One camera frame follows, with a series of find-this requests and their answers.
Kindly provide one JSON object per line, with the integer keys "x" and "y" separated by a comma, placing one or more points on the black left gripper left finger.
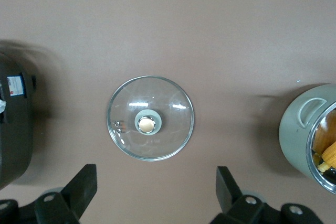
{"x": 68, "y": 203}

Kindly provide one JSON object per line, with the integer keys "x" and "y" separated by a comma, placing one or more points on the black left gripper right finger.
{"x": 236, "y": 208}

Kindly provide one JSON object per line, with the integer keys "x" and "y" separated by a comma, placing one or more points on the round glass pot lid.
{"x": 170, "y": 129}

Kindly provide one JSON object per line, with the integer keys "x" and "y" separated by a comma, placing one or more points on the yellow corn cob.
{"x": 329, "y": 155}

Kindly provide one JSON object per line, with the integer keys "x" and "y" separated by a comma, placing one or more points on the grey electric cooking pot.
{"x": 294, "y": 134}

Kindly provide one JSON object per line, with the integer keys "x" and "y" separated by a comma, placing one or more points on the black rice cooker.
{"x": 15, "y": 134}

